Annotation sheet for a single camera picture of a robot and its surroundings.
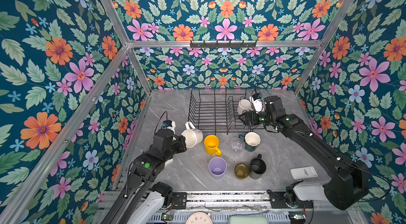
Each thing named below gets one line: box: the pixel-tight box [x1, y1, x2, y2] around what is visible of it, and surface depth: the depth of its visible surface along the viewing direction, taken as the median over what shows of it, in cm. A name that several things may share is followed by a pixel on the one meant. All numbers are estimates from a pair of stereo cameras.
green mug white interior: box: [238, 131, 262, 153], surface depth 87 cm
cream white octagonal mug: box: [181, 121, 204, 149], surface depth 76 cm
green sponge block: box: [228, 215, 269, 224], surface depth 68 cm
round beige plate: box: [185, 211, 214, 224], surface depth 69 cm
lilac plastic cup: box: [208, 156, 228, 180], surface depth 77 cm
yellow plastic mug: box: [204, 134, 222, 157], surface depth 86 cm
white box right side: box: [289, 165, 319, 181], surface depth 83 cm
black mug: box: [250, 153, 267, 175], surface depth 80 cm
